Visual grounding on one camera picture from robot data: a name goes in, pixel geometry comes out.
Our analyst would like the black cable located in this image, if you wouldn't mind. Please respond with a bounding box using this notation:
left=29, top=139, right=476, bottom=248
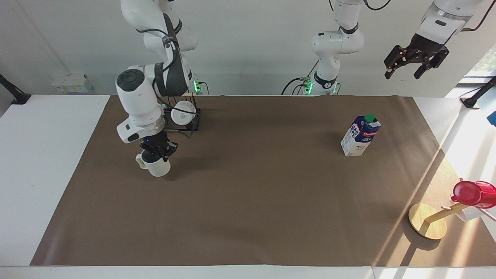
left=362, top=0, right=393, bottom=11
left=281, top=59, right=320, bottom=96
left=461, top=0, right=496, bottom=32

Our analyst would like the blue and white milk carton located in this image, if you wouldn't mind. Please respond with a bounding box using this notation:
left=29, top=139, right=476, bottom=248
left=340, top=114, right=382, bottom=157

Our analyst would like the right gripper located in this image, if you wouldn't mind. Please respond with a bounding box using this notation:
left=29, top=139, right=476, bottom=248
left=139, top=131, right=179, bottom=163

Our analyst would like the wooden cup stand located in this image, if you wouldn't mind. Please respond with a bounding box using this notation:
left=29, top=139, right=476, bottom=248
left=408, top=202, right=478, bottom=240

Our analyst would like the black stand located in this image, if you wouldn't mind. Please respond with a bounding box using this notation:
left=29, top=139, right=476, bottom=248
left=0, top=74, right=32, bottom=105
left=460, top=76, right=496, bottom=109

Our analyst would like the black wire cup rack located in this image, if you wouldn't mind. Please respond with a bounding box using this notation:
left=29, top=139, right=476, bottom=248
left=161, top=92, right=202, bottom=133

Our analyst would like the red cup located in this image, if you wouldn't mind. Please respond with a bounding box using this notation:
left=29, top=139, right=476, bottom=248
left=451, top=180, right=496, bottom=210

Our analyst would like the white wall socket box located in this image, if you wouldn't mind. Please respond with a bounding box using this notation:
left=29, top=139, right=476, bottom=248
left=51, top=74, right=94, bottom=94

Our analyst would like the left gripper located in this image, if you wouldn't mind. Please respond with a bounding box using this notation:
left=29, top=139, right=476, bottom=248
left=383, top=34, right=450, bottom=80

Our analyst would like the white cup with handle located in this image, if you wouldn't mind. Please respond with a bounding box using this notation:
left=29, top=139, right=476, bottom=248
left=135, top=150, right=171, bottom=177

